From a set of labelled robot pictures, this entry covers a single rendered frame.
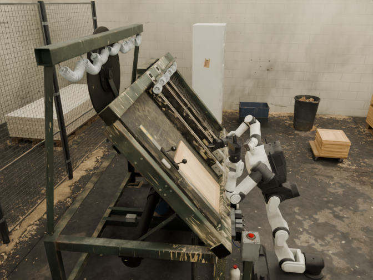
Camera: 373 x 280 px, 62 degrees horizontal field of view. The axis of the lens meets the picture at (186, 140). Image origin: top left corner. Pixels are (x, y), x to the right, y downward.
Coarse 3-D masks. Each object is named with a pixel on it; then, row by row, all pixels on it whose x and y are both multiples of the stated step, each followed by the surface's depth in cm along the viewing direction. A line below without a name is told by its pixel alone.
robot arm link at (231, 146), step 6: (228, 138) 212; (228, 144) 213; (234, 144) 207; (240, 144) 206; (228, 150) 215; (234, 150) 207; (240, 150) 210; (228, 156) 214; (234, 156) 211; (240, 156) 213
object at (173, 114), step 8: (152, 80) 273; (152, 88) 278; (152, 96) 281; (160, 96) 280; (160, 104) 283; (168, 104) 282; (168, 112) 285; (176, 112) 288; (176, 120) 287; (184, 128) 290; (192, 136) 292; (200, 144) 294; (200, 152) 298; (208, 152) 298; (208, 160) 300; (216, 160) 306; (216, 168) 303
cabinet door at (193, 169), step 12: (180, 144) 266; (180, 156) 252; (192, 156) 273; (180, 168) 239; (192, 168) 258; (204, 168) 281; (192, 180) 245; (204, 180) 266; (204, 192) 251; (216, 192) 272; (216, 204) 256
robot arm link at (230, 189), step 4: (228, 180) 224; (232, 180) 222; (228, 184) 224; (232, 184) 224; (228, 188) 225; (232, 188) 224; (228, 192) 226; (232, 192) 226; (236, 192) 228; (228, 196) 227
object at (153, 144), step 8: (144, 128) 222; (144, 136) 219; (152, 144) 221; (160, 152) 223; (168, 160) 225; (184, 176) 231; (192, 184) 234; (192, 192) 233; (200, 200) 235; (208, 208) 238; (216, 216) 240
